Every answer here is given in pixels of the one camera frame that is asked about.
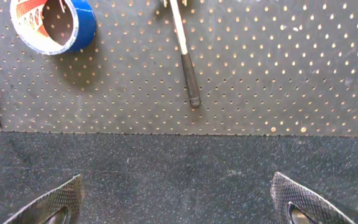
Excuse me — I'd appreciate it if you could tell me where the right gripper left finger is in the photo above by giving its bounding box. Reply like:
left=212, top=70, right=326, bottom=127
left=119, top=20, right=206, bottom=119
left=2, top=174, right=85, bottom=224

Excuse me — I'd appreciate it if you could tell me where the black pegboard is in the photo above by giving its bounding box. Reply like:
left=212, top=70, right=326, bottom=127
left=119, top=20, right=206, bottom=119
left=0, top=0, right=358, bottom=138

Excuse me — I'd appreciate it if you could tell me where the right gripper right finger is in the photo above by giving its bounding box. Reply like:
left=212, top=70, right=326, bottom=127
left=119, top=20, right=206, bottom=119
left=269, top=171, right=358, bottom=224

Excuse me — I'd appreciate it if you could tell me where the roll of blue tape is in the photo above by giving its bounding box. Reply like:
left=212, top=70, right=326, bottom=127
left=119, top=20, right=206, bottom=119
left=9, top=0, right=98, bottom=56

